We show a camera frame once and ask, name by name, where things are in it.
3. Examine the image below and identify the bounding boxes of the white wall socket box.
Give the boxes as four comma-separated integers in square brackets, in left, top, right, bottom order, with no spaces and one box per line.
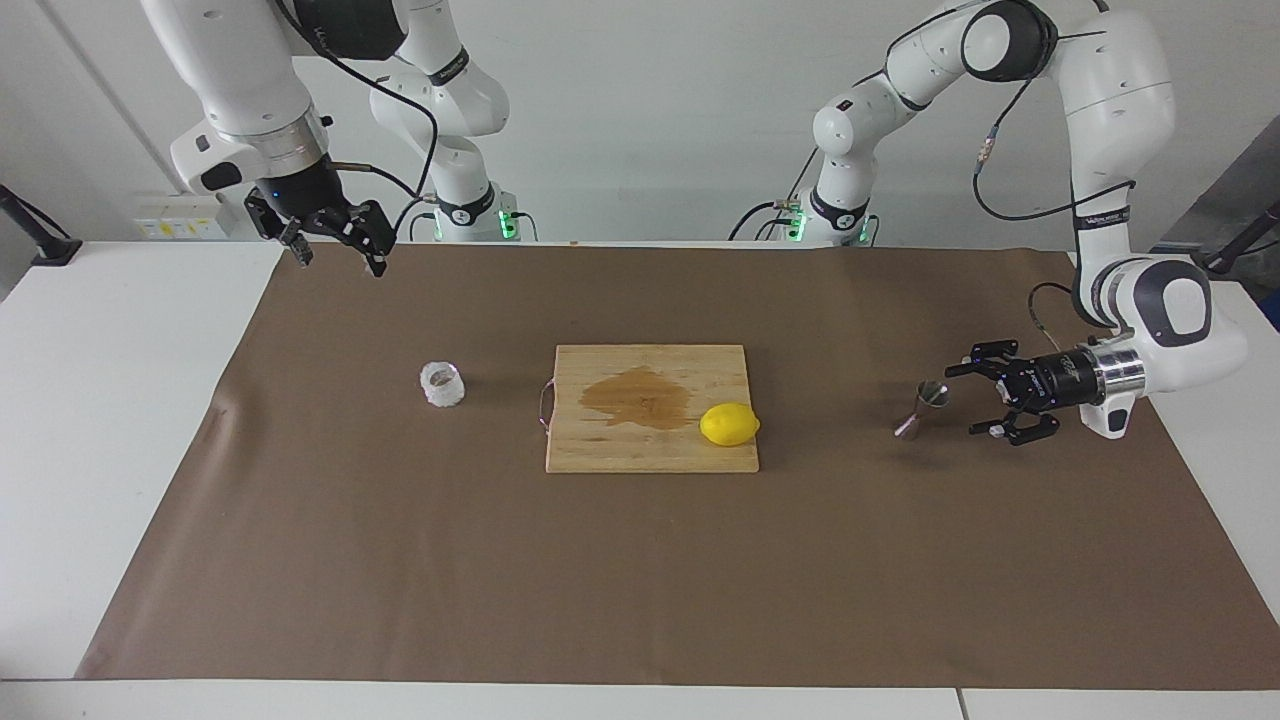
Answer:
[133,192,233,241]

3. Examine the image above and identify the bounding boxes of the small white ribbed cup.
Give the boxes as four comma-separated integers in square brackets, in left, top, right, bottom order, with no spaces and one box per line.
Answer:
[419,361,469,409]

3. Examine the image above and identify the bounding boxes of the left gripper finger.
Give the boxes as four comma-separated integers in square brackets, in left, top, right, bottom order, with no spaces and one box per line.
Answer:
[968,405,1061,447]
[945,340,1021,381]

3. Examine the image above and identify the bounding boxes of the wooden cutting board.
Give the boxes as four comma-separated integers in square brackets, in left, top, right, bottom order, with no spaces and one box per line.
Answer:
[540,345,760,474]

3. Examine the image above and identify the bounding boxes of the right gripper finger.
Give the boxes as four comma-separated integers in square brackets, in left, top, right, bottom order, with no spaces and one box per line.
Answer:
[320,200,397,279]
[245,192,316,267]

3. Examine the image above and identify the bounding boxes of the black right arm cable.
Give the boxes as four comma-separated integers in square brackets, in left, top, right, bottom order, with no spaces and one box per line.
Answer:
[272,0,441,206]

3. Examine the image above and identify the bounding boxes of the black base cable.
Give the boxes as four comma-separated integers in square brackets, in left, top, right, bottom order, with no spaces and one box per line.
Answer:
[390,195,441,243]
[728,150,823,243]

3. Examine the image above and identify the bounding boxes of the black right base cable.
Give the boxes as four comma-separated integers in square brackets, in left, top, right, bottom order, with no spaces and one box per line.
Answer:
[390,195,441,243]

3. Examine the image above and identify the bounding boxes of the brown paper table mat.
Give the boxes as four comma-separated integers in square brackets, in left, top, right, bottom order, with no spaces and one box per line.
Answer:
[75,243,1280,691]

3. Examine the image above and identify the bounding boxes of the yellow lemon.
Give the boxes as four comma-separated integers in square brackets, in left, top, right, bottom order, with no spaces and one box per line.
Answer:
[699,402,761,447]

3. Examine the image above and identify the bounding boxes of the grey cabinet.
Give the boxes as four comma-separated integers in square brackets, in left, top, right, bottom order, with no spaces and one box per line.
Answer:
[1165,115,1280,251]

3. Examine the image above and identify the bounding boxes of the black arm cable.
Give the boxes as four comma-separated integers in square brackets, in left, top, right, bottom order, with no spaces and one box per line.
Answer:
[880,0,1136,351]
[272,0,441,206]

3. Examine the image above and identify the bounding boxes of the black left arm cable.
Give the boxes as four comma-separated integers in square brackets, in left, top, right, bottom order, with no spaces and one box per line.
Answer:
[880,0,1136,351]

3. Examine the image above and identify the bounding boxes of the black clamp stand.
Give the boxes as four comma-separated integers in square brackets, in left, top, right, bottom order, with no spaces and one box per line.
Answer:
[0,185,83,267]
[1195,200,1280,281]

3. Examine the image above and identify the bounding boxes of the black left base cable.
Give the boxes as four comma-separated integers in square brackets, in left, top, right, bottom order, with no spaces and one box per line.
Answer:
[728,150,823,243]

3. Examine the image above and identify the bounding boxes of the steel jigger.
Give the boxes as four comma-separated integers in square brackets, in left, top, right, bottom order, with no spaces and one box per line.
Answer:
[893,379,951,441]

